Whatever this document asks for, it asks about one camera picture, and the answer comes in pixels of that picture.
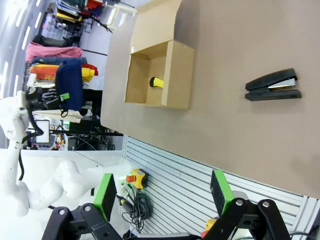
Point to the pink garment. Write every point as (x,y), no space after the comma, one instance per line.
(50,51)

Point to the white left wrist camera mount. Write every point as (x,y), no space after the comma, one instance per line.
(31,80)

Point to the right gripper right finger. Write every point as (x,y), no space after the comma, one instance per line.
(221,190)

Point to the yellow folded garment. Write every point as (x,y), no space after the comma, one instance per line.
(88,72)

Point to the open brown cardboard box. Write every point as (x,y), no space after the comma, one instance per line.
(175,75)

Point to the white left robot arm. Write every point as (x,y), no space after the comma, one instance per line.
(11,125)

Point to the beige tote bag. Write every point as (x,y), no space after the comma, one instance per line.
(50,115)

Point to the yellow emergency stop button box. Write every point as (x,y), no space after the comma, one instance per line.
(211,221)
(140,178)

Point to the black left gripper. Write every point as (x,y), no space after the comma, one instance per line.
(35,101)

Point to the white monitor screen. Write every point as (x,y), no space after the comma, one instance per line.
(43,131)

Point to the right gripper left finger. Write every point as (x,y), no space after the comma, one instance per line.
(105,195)

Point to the white plastic stool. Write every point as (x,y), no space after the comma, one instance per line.
(117,10)

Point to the black stapler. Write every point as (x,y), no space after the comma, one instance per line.
(270,82)

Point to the yellow and black cylinder tool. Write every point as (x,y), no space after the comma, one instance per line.
(158,82)

